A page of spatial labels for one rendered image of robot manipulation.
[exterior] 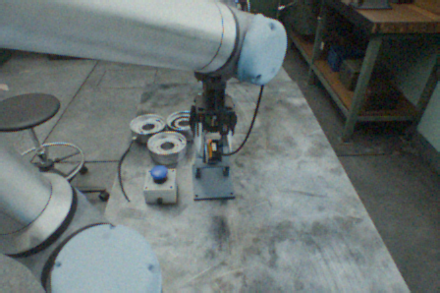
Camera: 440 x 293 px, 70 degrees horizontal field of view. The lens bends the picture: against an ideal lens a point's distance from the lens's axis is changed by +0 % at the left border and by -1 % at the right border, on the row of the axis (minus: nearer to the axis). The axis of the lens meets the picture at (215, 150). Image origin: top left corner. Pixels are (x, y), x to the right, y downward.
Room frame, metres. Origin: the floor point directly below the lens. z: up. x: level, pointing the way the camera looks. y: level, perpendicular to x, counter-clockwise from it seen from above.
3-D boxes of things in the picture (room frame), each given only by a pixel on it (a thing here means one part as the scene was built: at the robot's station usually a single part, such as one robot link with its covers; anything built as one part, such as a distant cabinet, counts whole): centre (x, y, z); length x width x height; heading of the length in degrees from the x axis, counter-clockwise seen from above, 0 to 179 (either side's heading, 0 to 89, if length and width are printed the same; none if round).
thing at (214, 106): (0.53, 0.00, 1.06); 0.09 x 0.08 x 0.12; 5
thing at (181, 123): (0.81, 0.10, 0.82); 0.10 x 0.10 x 0.04
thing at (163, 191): (0.54, 0.13, 0.82); 0.08 x 0.07 x 0.05; 2
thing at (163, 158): (0.69, 0.13, 0.82); 0.10 x 0.10 x 0.04
